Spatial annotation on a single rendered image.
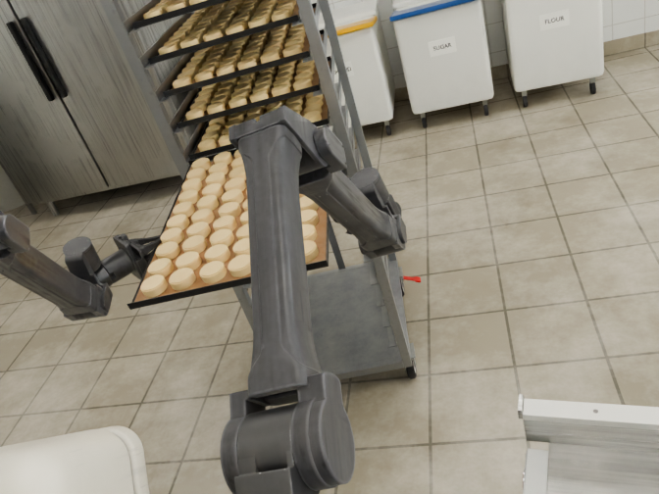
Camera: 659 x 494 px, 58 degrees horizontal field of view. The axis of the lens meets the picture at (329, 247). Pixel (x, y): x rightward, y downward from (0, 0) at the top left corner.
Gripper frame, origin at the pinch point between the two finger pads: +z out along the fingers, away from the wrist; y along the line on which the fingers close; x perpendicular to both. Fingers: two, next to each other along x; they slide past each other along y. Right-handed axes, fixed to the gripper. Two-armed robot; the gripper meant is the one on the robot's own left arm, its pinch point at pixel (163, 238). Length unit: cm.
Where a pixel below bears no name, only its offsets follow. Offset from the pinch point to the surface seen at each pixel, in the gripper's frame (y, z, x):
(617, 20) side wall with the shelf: 76, 365, -73
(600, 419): 6, 15, 94
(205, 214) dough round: -2.7, 9.5, 5.3
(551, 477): 12, 7, 92
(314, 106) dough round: -5, 58, -11
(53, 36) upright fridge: -4, 76, -276
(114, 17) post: -41, 21, -31
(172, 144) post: -7.2, 22.1, -29.1
